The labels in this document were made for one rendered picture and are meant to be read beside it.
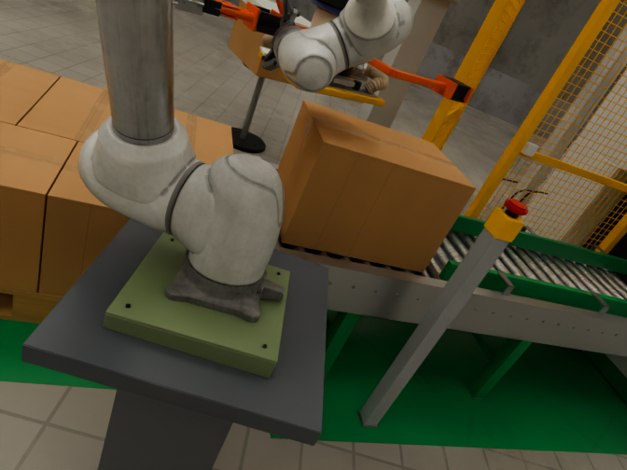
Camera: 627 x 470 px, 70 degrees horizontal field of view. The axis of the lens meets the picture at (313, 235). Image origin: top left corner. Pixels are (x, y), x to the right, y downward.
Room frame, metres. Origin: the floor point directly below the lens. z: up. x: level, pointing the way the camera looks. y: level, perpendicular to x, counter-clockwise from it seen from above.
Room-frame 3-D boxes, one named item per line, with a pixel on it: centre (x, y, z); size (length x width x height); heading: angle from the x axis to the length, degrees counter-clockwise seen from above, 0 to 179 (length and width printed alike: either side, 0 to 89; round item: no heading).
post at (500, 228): (1.29, -0.50, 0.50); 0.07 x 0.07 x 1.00; 24
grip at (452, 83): (1.52, -0.21, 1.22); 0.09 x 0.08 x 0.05; 41
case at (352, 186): (1.66, -0.11, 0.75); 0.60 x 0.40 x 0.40; 113
